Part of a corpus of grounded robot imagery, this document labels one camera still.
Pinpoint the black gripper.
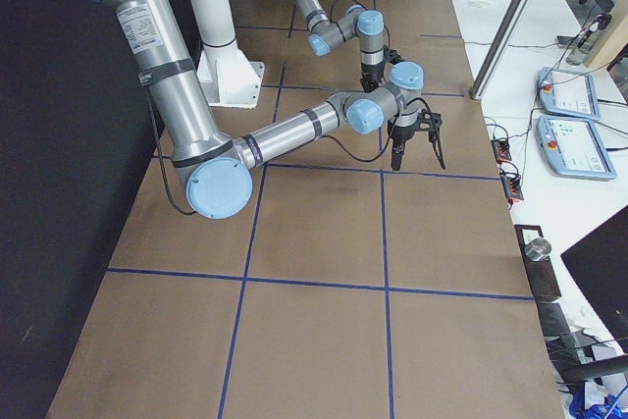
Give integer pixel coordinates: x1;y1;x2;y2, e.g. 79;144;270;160
360;48;402;92
388;112;446;170

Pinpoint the small metal cup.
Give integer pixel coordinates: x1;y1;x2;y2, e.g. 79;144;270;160
524;237;551;262

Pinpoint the aluminium frame post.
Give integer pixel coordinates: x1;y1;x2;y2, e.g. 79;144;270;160
469;0;531;100

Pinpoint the black tray on table edge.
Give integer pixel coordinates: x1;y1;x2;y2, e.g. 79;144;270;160
514;224;561;303

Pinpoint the blue teach pendant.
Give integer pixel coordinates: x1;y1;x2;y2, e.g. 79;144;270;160
537;67;601;121
537;115;617;182

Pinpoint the near blue teach pendant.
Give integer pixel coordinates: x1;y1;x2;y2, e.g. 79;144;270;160
537;115;617;182

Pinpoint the far blue teach pendant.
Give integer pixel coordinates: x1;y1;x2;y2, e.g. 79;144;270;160
537;67;601;121

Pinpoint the black power strip with cables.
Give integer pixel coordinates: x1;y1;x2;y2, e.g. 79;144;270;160
491;137;511;164

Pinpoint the black monitor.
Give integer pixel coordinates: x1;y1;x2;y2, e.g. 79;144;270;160
561;207;628;351

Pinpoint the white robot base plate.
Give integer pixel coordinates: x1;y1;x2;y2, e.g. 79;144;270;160
190;0;264;109

